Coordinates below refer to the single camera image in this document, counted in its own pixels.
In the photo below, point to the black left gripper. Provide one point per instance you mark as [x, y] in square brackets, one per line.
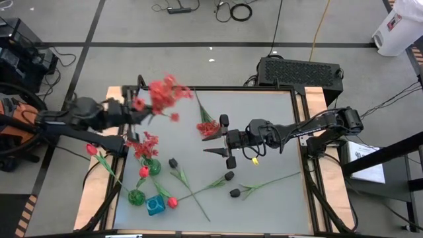
[124, 114]

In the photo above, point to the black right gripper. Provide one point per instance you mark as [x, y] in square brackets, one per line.
[238, 140]

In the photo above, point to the red artificial flower bunch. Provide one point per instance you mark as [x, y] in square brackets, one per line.
[163, 94]
[145, 150]
[207, 129]

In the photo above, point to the black artificial tulip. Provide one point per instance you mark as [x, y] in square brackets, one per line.
[234, 193]
[229, 176]
[172, 163]

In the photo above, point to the tall green glass vase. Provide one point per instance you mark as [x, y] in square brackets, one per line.
[154, 168]

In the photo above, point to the round green glass vase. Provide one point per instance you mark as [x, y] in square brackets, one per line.
[136, 198]

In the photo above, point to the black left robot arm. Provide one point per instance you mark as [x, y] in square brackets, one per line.
[82, 114]

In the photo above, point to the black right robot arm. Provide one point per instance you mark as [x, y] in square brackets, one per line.
[304, 132]

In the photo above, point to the blue square glass vase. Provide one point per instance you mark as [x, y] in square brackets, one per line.
[154, 205]

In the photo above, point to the grey table mat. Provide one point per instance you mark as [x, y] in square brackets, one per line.
[264, 218]

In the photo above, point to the black computer case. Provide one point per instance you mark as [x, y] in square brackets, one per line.
[297, 72]

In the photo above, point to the black power strip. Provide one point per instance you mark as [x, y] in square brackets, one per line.
[178, 10]

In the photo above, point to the orange vacuum cleaner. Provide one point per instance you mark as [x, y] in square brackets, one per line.
[16, 134]

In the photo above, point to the black equipment stack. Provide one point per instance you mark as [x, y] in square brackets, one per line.
[20, 56]

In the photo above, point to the white paper sheet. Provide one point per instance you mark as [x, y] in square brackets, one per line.
[367, 165]

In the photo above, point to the black side stand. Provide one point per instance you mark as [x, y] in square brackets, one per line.
[396, 178]

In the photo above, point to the white plastic bin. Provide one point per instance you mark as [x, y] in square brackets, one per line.
[400, 29]

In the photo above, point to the black metal table frame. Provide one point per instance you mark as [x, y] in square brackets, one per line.
[238, 88]

